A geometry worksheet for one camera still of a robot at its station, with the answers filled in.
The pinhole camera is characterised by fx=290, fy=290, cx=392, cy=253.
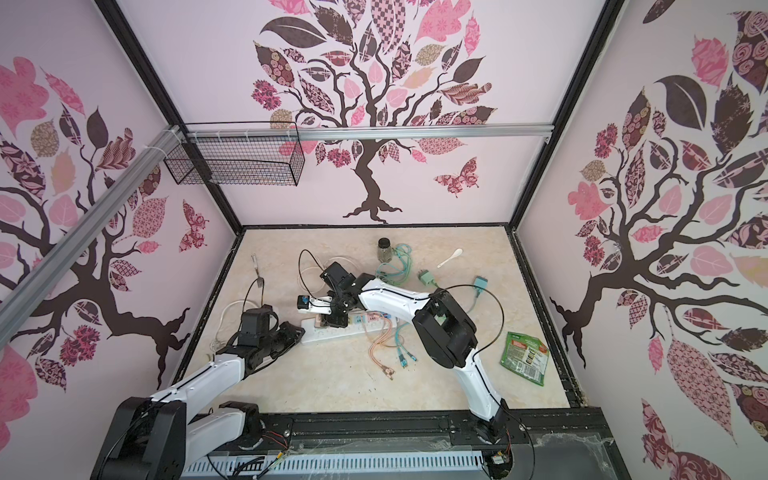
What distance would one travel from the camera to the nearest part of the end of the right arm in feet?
2.23

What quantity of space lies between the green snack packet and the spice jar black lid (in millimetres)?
485

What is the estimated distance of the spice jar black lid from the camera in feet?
3.44

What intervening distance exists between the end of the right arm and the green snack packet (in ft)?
1.61

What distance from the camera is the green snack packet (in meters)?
0.85

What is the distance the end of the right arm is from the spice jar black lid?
294 millimetres
